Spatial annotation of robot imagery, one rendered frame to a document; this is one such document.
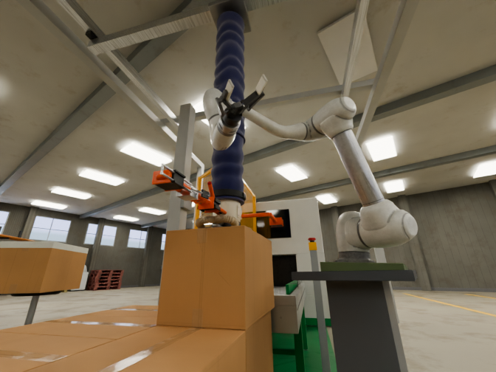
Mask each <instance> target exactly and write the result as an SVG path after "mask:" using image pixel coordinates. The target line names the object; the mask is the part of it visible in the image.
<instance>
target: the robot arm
mask: <svg viewBox="0 0 496 372"><path fill-rule="evenodd" d="M267 82H268V80H267V79H266V77H265V75H262V76H261V79H260V80H259V82H258V85H257V86H256V88H255V91H254V92H253V93H252V94H251V95H250V96H248V97H247V98H245V99H244V100H241V101H240V102H237V103H235V102H233V101H232V100H231V98H230V96H231V94H232V92H233V89H234V85H233V82H232V81H231V80H230V79H229V80H228V82H227V86H226V88H225V90H224V91H223V92H221V91H219V90H218V89H216V88H211V89H208V90H207V91H206V92H205V93H204V97H203V107H204V113H205V116H206V118H207V121H208V123H209V126H210V136H211V138H210V141H211V144H212V146H213V148H215V149H216V150H217V151H223V150H226V149H227V148H229V147H230V146H231V144H232V143H233V141H234V139H235V136H236V132H237V130H238V128H239V126H240V124H241V118H242V117H245V118H247V119H248V120H250V121H252V122H253V123H254V124H256V125H258V126H260V127H261V128H263V129H264V130H266V131H268V132H269V133H270V134H273V135H275V136H277V137H280V138H284V139H289V140H297V141H304V142H309V141H316V140H320V139H322V138H323V137H325V136H327V137H328V138H329V139H331V140H333V142H334V144H335V146H336V149H337V151H338V153H339V155H340V158H341V160H342V163H343V164H344V166H345V169H346V171H347V173H348V175H349V177H350V180H351V182H352V184H353V186H354V189H355V191H356V193H357V195H358V197H359V200H360V201H361V204H362V208H361V210H360V213H358V212H355V211H349V212H345V213H343V214H342V215H341V216H340V217H339V218H338V221H337V227H336V234H337V248H338V253H339V259H337V260H334V262H355V263H375V261H372V260H371V254H370V249H372V248H385V247H396V246H399V245H402V244H404V243H406V242H408V241H409V240H411V239H412V238H414V237H415V236H416V234H417V232H418V226H417V223H416V220H415V219H414V217H412V216H411V215H410V214H409V213H408V212H406V211H405V210H400V209H399V208H398V207H397V206H396V205H395V204H394V203H393V202H391V201H390V200H387V199H384V197H383V195H382V193H381V191H380V189H379V186H378V184H377V183H376V180H375V179H374V176H373V174H372V172H371V169H370V168H369V166H368V163H367V161H366V159H365V157H364V154H363V152H362V150H361V148H360V146H359V144H358V142H357V139H356V137H355V136H354V133H353V131H352V130H353V127H354V125H353V117H354V116H355V114H356V110H357V108H356V105H355V103H354V101H353V100H352V99H351V98H349V97H338V98H336V99H333V100H331V101H330V102H328V103H326V104H325V105H324V106H323V107H322V108H320V109H319V110H318V111H317V112H316V114H315V115H313V116H312V117H310V118H309V119H308V120H307V121H305V122H304V123H297V124H294V125H288V126H284V125H280V124H277V123H276V122H274V121H272V120H270V119H269V118H267V117H265V116H263V115H262V114H260V113H258V112H257V111H255V110H253V109H252V107H253V106H254V105H255V104H256V103H257V102H258V101H259V100H260V99H261V98H263V97H264V96H265V94H264V92H263V90H264V88H265V85H266V83H267ZM242 103H244V105H243V104H242Z"/></svg>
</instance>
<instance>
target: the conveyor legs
mask: <svg viewBox="0 0 496 372"><path fill-rule="evenodd" d="M304 350H306V351H307V350H308V343H307V335H306V319H305V311H304V307H303V314H302V318H301V322H300V329H299V334H294V349H285V348H272V353H273V354H284V355H295V361H296V371H297V372H306V369H305V360H304Z"/></svg>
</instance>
